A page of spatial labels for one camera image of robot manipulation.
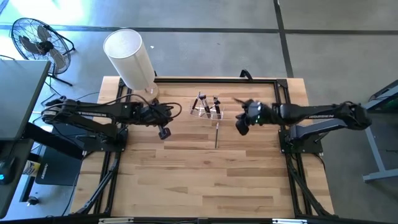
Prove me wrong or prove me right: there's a clear acrylic organizer box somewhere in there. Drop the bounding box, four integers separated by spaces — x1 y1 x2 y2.
188 96 226 122

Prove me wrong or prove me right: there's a black box with white lettering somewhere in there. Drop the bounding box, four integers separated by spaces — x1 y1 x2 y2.
34 145 85 187

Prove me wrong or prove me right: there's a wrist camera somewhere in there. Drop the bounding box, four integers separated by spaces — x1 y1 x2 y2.
157 124 172 141
234 119 251 137

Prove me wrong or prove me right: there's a grey metal table frame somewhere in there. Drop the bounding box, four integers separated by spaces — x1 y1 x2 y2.
342 78 398 184

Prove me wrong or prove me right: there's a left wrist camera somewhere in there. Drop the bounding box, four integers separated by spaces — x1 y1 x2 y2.
157 124 172 141

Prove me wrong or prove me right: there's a black computer mouse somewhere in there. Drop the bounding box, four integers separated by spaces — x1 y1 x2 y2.
0 154 17 185

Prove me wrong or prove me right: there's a black support beam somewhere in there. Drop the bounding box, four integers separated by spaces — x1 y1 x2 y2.
21 121 86 161

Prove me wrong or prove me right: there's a white yellow paper pack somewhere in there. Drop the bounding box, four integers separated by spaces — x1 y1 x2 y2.
22 159 42 179

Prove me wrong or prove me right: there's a black desk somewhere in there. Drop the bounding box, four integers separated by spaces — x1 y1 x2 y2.
0 138 36 220

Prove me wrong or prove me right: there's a white shade wooden base lamp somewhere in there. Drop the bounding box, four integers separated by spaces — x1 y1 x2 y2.
103 28 160 105

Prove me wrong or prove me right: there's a black floor fan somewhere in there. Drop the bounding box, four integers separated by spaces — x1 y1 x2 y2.
10 17 76 88

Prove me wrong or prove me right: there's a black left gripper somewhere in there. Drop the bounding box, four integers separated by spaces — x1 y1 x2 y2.
134 103 175 125

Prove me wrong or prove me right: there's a black round knob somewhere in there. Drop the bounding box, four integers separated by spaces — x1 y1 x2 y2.
25 195 40 207

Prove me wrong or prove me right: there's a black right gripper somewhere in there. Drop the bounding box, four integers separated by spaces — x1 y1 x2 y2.
233 98 275 126

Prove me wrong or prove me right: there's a fluffy head makeup brush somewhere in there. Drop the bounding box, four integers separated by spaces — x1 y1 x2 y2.
192 91 203 112

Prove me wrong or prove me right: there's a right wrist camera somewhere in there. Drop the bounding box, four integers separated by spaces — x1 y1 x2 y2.
234 119 251 137

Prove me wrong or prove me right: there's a dark grey desk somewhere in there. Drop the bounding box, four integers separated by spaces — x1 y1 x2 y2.
0 59 52 141

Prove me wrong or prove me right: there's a black aluminium rig frame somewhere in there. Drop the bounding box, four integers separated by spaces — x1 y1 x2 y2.
70 75 336 224

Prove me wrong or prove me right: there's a black curved bracket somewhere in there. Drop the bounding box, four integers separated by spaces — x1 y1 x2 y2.
239 68 254 83

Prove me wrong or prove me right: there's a silver aluminium bar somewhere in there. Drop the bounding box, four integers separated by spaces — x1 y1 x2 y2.
272 218 309 224
98 217 135 224

